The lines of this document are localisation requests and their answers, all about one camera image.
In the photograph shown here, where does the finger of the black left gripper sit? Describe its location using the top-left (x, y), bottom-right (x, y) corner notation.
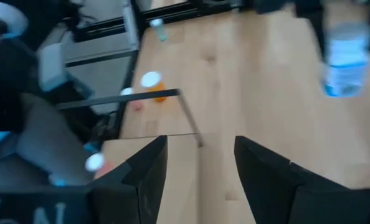
top-left (295, 0), bottom-right (328, 58)

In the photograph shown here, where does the small green pill bottle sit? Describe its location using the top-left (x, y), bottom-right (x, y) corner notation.
top-left (149, 18), bottom-right (168, 42)

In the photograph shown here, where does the black table frame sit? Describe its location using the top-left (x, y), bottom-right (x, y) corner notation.
top-left (65, 0), bottom-right (245, 139)

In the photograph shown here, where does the large orange pill bottle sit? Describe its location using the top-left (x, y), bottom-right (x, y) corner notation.
top-left (140, 70), bottom-right (168, 103)

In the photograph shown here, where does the person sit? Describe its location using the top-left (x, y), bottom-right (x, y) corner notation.
top-left (0, 0), bottom-right (94, 187)

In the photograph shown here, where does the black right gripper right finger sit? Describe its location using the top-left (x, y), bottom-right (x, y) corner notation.
top-left (234, 136), bottom-right (348, 224)

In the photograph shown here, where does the small pink pill bottle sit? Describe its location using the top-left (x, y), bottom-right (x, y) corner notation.
top-left (120, 86), bottom-right (145, 112)
top-left (84, 152), bottom-right (116, 180)

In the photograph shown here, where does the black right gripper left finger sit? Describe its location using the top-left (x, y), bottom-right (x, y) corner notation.
top-left (87, 135), bottom-right (168, 224)

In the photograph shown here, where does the white bottle blue label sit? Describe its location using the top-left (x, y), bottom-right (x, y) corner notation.
top-left (320, 21), bottom-right (370, 99)

